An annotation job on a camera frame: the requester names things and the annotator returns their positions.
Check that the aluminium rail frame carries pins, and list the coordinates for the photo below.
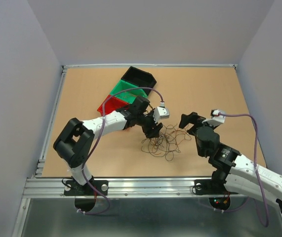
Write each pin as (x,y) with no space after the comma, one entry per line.
(44,186)

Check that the red plastic bin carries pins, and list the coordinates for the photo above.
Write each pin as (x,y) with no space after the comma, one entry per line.
(112,104)

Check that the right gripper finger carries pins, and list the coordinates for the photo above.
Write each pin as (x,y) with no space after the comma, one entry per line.
(193,129)
(188,119)

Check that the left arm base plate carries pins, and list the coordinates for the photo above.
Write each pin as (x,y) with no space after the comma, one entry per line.
(72,188)

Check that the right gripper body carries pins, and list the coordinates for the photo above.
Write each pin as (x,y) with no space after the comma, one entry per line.
(200,123)

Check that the black plastic bin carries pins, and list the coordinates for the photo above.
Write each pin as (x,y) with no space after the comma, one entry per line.
(139,78)

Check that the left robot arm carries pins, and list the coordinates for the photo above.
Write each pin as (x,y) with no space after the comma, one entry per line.
(79,138)

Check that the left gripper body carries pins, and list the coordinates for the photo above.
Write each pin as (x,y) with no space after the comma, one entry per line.
(145,123)

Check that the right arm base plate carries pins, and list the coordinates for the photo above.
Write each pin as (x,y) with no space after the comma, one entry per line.
(208,187)

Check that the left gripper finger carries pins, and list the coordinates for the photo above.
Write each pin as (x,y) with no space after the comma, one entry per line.
(153,131)
(154,115)

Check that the green plastic bin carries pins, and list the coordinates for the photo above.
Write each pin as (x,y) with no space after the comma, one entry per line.
(127,96)

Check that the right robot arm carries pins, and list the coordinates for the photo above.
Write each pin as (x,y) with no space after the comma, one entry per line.
(234,172)

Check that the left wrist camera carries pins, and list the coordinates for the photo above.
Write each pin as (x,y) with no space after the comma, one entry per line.
(163,112)

